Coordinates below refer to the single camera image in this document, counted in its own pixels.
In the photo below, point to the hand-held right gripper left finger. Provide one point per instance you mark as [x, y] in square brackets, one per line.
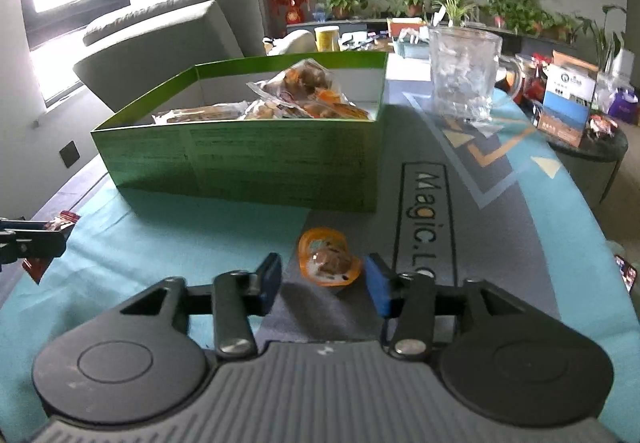
[271, 280]

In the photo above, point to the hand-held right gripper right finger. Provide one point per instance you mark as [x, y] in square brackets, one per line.
[380, 285]

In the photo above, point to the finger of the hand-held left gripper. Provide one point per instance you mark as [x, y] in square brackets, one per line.
[22, 223]
[35, 244]

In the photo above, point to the red snack packet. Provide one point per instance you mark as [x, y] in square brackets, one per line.
[65, 222]

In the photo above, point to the orange jelly cup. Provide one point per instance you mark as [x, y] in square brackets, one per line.
[327, 258]

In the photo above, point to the green cardboard box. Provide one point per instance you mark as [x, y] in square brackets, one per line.
[250, 163]

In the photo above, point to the orange biscuit packet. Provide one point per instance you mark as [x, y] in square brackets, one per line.
[335, 112]

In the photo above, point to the tan snack packet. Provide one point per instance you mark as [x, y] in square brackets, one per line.
[200, 114]

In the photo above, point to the clear brown snack packet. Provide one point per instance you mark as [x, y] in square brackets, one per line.
[300, 80]

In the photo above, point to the clear glass mug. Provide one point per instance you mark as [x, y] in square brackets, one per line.
[462, 73]

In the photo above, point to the grey armchair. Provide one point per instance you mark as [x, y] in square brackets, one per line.
[165, 43]

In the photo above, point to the white cushion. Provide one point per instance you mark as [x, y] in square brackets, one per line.
[290, 43]

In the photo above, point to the blue plastic basket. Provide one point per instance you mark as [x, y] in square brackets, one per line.
[410, 48]

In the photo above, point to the dark round side table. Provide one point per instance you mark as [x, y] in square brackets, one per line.
[590, 168]

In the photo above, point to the smartphone with lit screen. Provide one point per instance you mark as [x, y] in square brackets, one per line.
[626, 273]

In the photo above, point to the yellow can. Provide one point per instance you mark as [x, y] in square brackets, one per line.
[327, 39]

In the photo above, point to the blue white carton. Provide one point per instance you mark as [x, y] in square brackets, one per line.
[567, 108]

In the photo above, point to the red wrapped snack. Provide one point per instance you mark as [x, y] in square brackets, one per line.
[602, 127]

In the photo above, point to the potted green plant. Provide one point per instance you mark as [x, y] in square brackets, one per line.
[342, 0]
[540, 20]
[502, 13]
[417, 0]

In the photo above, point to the spider plant in vase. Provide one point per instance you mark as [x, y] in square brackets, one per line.
[452, 5]

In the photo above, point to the purple bag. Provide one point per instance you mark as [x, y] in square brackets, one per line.
[625, 107]

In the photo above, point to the white air purifier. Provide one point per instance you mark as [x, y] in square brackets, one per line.
[625, 65]

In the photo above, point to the tall leafy plant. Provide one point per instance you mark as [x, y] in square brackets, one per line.
[607, 38]

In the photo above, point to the black wall socket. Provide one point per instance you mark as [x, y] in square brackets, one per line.
[69, 154]

